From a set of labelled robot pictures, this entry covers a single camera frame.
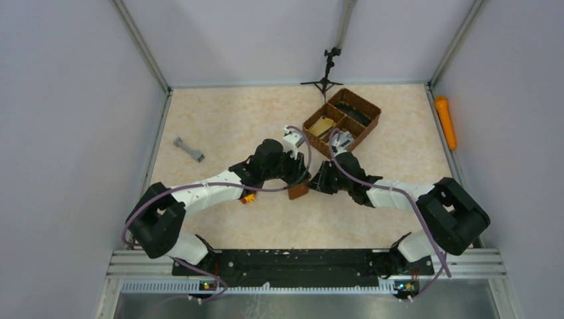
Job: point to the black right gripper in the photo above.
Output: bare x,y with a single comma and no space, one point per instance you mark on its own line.
319,182

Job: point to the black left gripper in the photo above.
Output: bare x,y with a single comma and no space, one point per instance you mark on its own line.
299,173

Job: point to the brown leather card holder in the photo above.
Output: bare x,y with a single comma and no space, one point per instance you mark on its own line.
298,191

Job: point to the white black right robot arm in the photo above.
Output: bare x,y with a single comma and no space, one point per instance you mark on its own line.
451,219

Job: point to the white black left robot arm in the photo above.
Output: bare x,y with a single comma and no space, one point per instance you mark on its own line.
157,219

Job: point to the silver cards in basket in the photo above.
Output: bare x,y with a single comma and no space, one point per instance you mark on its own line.
346,134

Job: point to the gold cards in basket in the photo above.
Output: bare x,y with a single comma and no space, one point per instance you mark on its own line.
322,126

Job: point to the black cards in basket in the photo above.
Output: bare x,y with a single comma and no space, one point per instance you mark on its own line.
355,114

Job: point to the yellow toy car block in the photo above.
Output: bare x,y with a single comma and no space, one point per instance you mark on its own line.
250,198

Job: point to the brown wicker divided basket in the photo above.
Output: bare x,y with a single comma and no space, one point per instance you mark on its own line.
343,121

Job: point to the black mini tripod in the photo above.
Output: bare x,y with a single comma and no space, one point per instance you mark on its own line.
325,83

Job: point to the grey plastic dumbbell piece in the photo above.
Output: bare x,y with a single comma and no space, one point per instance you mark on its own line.
194,154

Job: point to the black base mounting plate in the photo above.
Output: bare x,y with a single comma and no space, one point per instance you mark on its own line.
311,268

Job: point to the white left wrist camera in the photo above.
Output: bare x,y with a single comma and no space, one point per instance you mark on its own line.
293,138

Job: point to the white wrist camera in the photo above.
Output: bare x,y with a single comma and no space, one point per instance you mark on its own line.
293,138
339,145

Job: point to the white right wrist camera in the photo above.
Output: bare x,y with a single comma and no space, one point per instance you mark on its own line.
339,145

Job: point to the orange cylinder handle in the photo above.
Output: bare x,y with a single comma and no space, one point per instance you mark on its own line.
442,108

